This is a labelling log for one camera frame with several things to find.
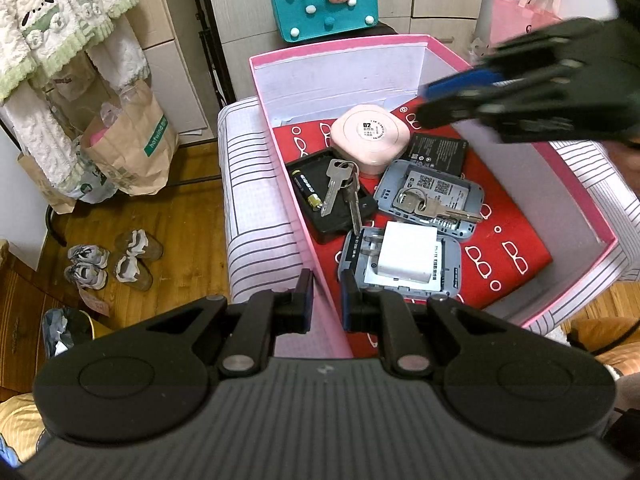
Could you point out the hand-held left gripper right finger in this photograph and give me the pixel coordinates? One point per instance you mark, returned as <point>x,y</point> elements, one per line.
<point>350,305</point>

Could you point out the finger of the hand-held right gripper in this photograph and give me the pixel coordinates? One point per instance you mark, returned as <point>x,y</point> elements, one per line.
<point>465,85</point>
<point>450,110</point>

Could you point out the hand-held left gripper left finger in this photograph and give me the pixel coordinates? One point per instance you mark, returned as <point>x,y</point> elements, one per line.
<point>305,305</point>

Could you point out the black battery pack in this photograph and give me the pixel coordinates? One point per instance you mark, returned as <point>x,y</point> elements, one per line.
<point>435,152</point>

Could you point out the white charger plug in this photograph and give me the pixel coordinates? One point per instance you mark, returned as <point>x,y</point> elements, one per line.
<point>405,255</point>

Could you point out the grey pocket router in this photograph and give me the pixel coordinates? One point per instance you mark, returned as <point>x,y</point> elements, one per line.
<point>452,187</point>
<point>446,266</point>

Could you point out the black rectangular tray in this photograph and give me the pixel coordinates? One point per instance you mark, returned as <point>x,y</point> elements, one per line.
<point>330,226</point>

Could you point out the pink round device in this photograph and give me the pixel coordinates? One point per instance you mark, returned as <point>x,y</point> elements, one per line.
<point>370,135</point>

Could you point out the pink storage box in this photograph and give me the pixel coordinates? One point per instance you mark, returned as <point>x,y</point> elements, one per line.
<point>565,185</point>

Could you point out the black yellow battery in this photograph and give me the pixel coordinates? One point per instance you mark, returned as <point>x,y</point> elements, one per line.
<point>306,187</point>

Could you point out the pink shopping bag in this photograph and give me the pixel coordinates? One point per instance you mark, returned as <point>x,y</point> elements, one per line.
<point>515,15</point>

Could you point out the red glasses print cloth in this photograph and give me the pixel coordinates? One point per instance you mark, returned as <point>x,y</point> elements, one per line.
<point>500,255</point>

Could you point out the brown lined shoe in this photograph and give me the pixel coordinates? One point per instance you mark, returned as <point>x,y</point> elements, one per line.
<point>142,245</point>
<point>132,274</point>

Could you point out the teal felt tote bag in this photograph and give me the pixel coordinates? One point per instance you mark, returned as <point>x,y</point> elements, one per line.
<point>300,5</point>

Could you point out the grey sneaker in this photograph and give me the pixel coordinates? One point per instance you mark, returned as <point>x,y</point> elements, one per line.
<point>89,255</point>
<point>85,276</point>

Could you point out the brown paper bag green label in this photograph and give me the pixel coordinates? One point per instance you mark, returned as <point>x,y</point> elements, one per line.
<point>140,145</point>

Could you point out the black bin with plastic liner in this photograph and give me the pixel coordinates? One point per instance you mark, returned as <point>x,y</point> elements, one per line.
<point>65,327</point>

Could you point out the white green plastic bag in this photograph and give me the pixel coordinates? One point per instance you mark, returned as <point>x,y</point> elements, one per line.
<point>90,185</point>

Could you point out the black metal pole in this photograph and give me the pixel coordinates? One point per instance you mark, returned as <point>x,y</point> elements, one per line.
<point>210,35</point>

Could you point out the plain brown paper bag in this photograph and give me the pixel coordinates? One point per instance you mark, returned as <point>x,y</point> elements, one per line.
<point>45,191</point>

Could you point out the white fleece garment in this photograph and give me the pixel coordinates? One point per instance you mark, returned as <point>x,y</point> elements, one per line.
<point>30,125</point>

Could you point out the cream knitted sweater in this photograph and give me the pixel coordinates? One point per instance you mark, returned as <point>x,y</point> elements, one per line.
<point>50,10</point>

